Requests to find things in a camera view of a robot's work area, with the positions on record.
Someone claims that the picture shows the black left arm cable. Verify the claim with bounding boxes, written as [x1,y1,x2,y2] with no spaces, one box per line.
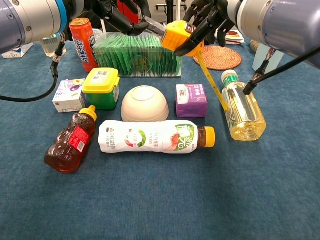
[0,33,66,103]

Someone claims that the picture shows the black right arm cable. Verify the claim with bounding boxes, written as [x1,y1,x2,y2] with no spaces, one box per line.
[242,44,320,96]

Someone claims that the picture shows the round woven coaster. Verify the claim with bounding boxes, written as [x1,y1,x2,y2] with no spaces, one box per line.
[192,45,243,71]

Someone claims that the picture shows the clear blue-labelled water bottle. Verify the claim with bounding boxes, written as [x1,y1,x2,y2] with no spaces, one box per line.
[41,34,67,58]

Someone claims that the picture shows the white-labelled yellow-capped tea bottle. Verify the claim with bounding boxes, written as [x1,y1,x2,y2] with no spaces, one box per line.
[98,119,216,155]

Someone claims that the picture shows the yellow tape measure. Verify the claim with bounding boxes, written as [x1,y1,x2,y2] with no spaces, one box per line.
[142,15,230,112]

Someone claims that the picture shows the orange Arctic Ocean can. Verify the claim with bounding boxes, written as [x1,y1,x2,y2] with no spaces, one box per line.
[68,17,99,73]

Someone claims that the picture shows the white blue milk carton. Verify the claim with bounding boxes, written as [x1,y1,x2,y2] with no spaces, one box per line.
[1,42,35,59]

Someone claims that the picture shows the white red snack packet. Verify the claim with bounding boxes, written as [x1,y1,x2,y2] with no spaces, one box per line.
[219,29,246,46]

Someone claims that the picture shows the clear plastic cup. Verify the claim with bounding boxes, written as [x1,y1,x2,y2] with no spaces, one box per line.
[91,28,104,41]

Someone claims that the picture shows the light blue plastic cup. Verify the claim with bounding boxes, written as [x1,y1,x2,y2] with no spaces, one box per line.
[252,43,286,75]

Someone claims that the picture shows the bear-shaped honey bottle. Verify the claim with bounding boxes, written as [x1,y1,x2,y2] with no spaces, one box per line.
[44,105,98,175]

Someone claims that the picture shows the beige upturned bowl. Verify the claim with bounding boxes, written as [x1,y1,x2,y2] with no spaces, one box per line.
[121,85,170,123]

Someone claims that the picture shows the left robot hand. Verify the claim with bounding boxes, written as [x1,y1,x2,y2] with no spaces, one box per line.
[74,0,151,36]

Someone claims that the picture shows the glass jar black lid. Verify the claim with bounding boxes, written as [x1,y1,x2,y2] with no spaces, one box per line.
[249,38,260,53]

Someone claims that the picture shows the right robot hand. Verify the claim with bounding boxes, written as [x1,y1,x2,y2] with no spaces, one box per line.
[174,0,241,57]

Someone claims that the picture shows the green box yellow lid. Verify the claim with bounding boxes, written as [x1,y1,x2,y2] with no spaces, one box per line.
[82,67,121,111]

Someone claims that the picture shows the purple tissue pack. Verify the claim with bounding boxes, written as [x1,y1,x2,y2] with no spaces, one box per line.
[175,83,209,119]

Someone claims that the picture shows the clear green-capped tea bottle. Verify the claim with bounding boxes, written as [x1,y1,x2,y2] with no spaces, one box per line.
[221,69,267,142]

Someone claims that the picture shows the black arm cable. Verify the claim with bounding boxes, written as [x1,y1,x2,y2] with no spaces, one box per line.
[0,33,66,103]
[242,44,320,96]

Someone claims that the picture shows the clear box of green sachets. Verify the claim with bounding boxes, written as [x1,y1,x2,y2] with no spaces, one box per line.
[92,31,184,78]

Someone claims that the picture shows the blue table cloth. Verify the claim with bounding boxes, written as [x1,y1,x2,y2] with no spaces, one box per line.
[0,34,320,240]

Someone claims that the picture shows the small white purple carton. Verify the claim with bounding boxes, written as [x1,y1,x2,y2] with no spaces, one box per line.
[52,78,87,114]

